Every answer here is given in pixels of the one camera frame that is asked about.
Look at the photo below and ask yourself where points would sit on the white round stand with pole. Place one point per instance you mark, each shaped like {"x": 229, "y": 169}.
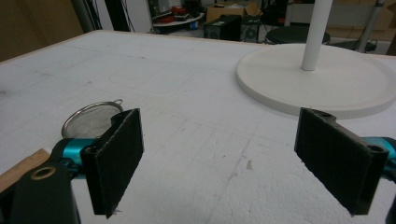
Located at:
{"x": 330, "y": 84}

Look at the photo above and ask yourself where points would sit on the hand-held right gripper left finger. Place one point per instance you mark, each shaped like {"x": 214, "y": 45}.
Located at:
{"x": 115, "y": 161}

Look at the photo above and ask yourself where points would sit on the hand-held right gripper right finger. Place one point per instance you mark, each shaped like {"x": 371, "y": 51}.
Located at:
{"x": 336, "y": 155}

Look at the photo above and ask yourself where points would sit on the white round side table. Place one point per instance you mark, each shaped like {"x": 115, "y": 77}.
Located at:
{"x": 177, "y": 21}

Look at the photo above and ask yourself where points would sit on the black round stool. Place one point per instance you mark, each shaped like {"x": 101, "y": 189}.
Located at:
{"x": 292, "y": 34}

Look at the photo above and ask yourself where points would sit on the grey metal stand pole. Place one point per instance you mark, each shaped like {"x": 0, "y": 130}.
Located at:
{"x": 370, "y": 28}

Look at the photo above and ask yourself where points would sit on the black computer case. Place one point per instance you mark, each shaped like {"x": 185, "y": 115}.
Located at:
{"x": 224, "y": 28}

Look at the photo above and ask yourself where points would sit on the brown cardboard box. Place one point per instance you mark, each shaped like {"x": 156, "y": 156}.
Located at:
{"x": 227, "y": 11}

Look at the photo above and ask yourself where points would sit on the wooden board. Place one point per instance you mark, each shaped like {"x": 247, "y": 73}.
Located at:
{"x": 21, "y": 168}

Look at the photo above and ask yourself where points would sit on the round metal mesh strainer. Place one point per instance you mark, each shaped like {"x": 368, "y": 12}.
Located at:
{"x": 88, "y": 122}

